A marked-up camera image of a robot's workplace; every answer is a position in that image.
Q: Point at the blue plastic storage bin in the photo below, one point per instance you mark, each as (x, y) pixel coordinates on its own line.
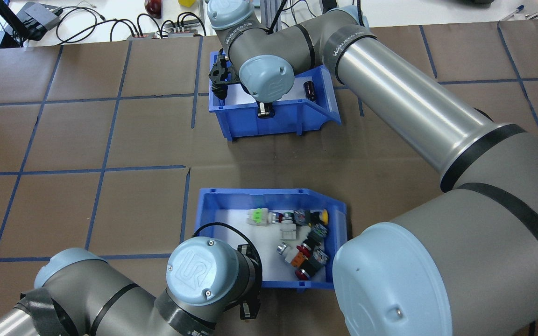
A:
(287, 121)
(269, 198)

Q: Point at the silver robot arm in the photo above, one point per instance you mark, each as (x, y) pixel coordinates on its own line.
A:
(110, 298)
(414, 102)

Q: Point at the pile of push-button switches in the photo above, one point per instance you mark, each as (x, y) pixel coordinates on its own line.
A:
(269, 261)

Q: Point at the silver white push button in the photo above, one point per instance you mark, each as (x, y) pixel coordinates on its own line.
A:
(284, 248)

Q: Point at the silver black push button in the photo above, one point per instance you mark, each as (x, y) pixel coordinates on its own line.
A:
(282, 217)

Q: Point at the red mushroom button black block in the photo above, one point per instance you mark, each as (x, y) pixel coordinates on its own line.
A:
(313, 263)

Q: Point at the red mushroom button green contacts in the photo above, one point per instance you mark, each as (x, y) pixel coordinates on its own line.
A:
(313, 236)

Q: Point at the yellow push button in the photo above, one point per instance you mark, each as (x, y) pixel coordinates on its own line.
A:
(321, 216)

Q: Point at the grey power adapter box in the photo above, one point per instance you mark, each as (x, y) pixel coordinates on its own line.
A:
(40, 16)

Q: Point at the black cylindrical capacitor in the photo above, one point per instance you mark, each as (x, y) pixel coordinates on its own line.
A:
(309, 90)

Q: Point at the black contact block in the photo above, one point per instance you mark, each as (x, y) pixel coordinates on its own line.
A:
(301, 217)

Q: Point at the silver usb hub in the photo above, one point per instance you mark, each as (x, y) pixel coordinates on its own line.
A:
(182, 32)
(140, 35)

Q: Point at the black power adapter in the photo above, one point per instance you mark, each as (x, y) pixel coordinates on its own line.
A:
(329, 3)

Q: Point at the yellow block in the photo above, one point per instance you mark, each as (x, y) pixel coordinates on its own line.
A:
(186, 2)

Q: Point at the dark red apple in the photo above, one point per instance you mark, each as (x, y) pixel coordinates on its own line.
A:
(153, 5)

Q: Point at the blue pen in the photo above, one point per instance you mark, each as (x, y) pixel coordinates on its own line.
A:
(514, 12)

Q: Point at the black angled panel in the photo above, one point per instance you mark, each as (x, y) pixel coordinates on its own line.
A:
(5, 21)

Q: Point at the green white switch block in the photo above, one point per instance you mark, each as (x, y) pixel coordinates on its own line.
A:
(258, 216)

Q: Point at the orange white switch block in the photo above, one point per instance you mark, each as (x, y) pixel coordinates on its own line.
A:
(297, 257)

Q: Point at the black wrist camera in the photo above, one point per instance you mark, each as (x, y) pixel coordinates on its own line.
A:
(220, 74)

